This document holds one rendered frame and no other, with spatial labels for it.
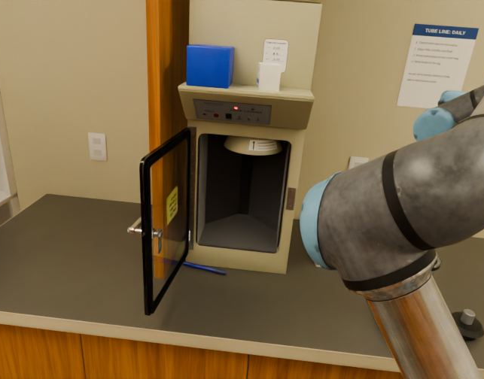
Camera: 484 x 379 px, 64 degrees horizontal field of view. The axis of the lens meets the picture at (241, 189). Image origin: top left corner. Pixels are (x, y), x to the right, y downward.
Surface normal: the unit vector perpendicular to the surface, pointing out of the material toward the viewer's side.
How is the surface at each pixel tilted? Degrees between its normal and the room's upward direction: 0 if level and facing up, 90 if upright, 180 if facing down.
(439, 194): 70
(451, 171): 55
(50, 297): 0
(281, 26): 90
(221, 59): 90
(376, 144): 90
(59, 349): 90
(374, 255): 79
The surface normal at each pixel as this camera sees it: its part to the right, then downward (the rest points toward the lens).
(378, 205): -0.72, 0.07
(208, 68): -0.09, 0.38
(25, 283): 0.07, -0.92
